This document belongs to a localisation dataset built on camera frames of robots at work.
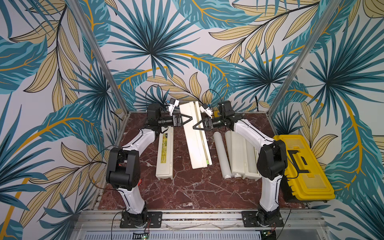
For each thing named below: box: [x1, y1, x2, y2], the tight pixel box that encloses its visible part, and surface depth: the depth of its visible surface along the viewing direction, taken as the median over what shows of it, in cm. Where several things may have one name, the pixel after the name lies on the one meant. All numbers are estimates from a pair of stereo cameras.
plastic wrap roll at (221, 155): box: [213, 131, 232, 180], surface depth 94 cm
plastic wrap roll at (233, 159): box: [225, 130, 242, 179], surface depth 89 cm
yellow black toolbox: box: [273, 134, 336, 202], surface depth 74 cm
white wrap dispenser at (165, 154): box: [155, 126, 174, 181], surface depth 88 cm
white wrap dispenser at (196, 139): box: [179, 101, 213, 169], surface depth 76 cm
